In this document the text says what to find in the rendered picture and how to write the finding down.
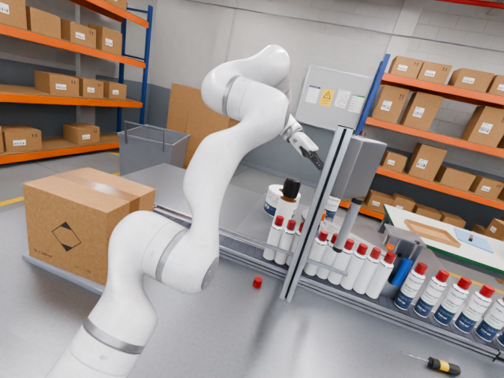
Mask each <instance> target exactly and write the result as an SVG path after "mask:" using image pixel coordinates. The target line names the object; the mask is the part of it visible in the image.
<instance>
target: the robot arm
mask: <svg viewBox="0 0 504 378"><path fill-rule="evenodd" d="M201 96H202V99H203V101H204V103H205V105H206V106H207V107H208V108H210V109H211V110H213V111H215V112H216V113H219V114H221V115H223V116H227V117H229V118H231V119H235V120H237V121H239V122H240V123H239V124H237V125H236V126H234V127H231V128H228V129H226V130H221V131H218V132H216V133H212V134H210V135H208V136H207V137H206V138H205V139H204V140H203V141H202V142H201V143H200V144H199V146H198V148H197V150H196V151H195V153H194V155H193V157H192V159H191V161H190V163H189V165H188V168H187V170H186V173H185V175H184V182H183V190H184V196H185V198H186V200H187V203H188V205H189V206H190V210H191V213H192V224H191V227H190V229H188V228H186V227H184V226H182V225H180V224H178V223H176V222H174V221H172V220H170V219H168V218H166V217H164V216H162V215H159V214H157V213H154V212H152V211H135V212H133V213H131V214H129V215H128V216H126V217H125V218H123V219H122V220H121V221H120V222H119V223H118V224H117V226H116V227H115V229H114V230H113V231H112V235H111V236H110V240H109V248H108V273H107V280H106V286H105V289H104V291H103V294H102V296H101V297H100V299H99V301H98V302H97V304H96V305H95V307H94V309H93V310H92V311H91V313H90V314H89V315H88V317H87V318H86V320H85V322H84V323H83V324H82V325H81V327H80V328H79V330H78V331H77V333H76V334H75V335H74V336H73V338H72V340H71V341H70V343H69V344H68V345H67V347H66V348H65V350H64V352H63V353H62V354H61V355H60V357H59V358H58V360H57V361H56V363H55V364H54V365H53V366H52V368H51V370H50V371H49V373H48V374H47V375H46V376H45V378H128V375H129V374H130V372H131V370H132V369H133V367H134V365H135V364H136V362H137V360H138V358H139V357H140V355H141V353H142V351H143V350H144V348H145V347H146V344H147V343H148V342H149V339H150V337H151V336H152V334H153V332H154V330H155V328H156V325H157V323H158V315H157V313H156V310H155V308H154V307H153V305H152V303H151V302H150V301H149V299H148V297H147V295H146V293H145V291H144V288H143V275H144V274H145V273H146V274H147V275H149V276H151V277H153V278H154V279H156V280H158V281H160V282H161V283H163V284H165V285H167V286H168V287H170V288H172V289H174V290H176V291H178V292H180V293H185V294H194V293H199V292H201V291H202V290H204V289H205V288H206V287H208V286H209V285H210V283H211V282H212V279H213V278H214V277H215V274H216V271H217V269H218V265H219V263H218V261H219V217H220V211H221V204H222V202H223V198H224V194H225V192H226V189H227V187H228V184H229V183H230V180H231V178H232V177H233V174H234V172H235V171H236V168H237V166H238V165H239V163H240V161H241V159H242V158H243V157H244V156H245V155H246V154H247V153H248V152H249V151H251V150H252V149H255V148H256V147H258V146H260V145H262V144H264V143H267V142H268V141H270V140H273V139H274V138H275V137H277V136H278V135H279V134H280V135H281V136H282V137H283V139H284V140H285V141H286V142H288V143H291V144H292V145H293V147H294V148H295V149H296V151H297V152H298V153H299V154H300V155H301V156H302V157H303V158H308V159H309V160H310V161H311V162H312V163H313V164H314V165H315V166H316V168H317V169H318V170H319V171H320V170H322V169H323V167H324V164H325V162H324V161H323V160H322V159H321V158H320V156H319V155H318V154H317V153H316V152H315V151H317V150H319V148H318V147H317V146H316V145H315V144H314V143H313V142H312V141H311V139H310V138H309V137H308V136H306V135H305V134H304V133H303V132H302V131H303V130H302V126H301V125H300V124H299V123H298V122H297V121H296V120H295V119H294V118H293V117H292V116H291V114H290V110H291V108H290V103H291V64H290V57H289V55H288V53H287V51H286V50H285V49H284V48H283V47H282V46H279V45H276V44H272V45H269V46H267V47H266V48H264V49H263V50H261V51H260V52H259V53H257V54H256V55H254V56H252V57H250V58H243V59H239V60H235V61H229V62H226V63H224V64H221V65H219V66H217V67H216V68H214V69H213V70H211V71H210V72H209V73H208V74H207V75H206V76H205V78H204V80H203V81H202V85H201Z"/></svg>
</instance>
